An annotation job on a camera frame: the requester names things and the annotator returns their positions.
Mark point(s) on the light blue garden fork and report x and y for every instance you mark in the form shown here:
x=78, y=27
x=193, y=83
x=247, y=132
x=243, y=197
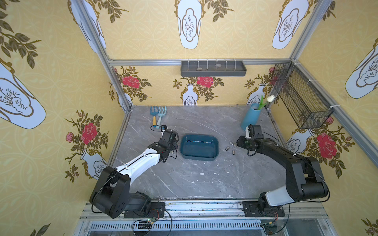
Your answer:
x=161, y=113

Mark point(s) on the grey wall shelf tray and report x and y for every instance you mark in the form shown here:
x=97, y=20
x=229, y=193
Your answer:
x=213, y=68

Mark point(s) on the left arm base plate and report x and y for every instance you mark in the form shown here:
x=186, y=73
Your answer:
x=154, y=210

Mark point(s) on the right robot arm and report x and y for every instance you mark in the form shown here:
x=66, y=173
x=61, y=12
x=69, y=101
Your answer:
x=304, y=180

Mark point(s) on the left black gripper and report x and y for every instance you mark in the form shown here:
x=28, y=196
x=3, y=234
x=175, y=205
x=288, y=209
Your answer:
x=172, y=141

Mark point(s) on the white tulip flower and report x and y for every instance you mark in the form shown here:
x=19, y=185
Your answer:
x=265, y=101

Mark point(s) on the blue garden rake yellow handle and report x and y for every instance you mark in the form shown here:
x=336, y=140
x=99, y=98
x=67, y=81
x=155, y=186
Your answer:
x=154, y=111

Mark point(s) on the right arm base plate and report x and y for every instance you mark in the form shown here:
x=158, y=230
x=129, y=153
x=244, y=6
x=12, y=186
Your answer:
x=252, y=209

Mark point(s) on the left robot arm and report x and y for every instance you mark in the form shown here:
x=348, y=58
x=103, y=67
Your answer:
x=111, y=194

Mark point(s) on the teal cylindrical vase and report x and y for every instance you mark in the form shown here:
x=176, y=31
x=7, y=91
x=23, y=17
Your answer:
x=252, y=116

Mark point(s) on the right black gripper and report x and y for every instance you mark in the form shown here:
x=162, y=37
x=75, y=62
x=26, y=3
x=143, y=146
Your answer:
x=245, y=143

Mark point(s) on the teal plastic storage box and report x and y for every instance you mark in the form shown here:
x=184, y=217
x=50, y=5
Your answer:
x=199, y=147

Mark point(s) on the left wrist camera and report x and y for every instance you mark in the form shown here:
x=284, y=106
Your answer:
x=163, y=127

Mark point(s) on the black wire mesh basket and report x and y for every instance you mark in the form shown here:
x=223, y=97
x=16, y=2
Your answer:
x=307, y=106

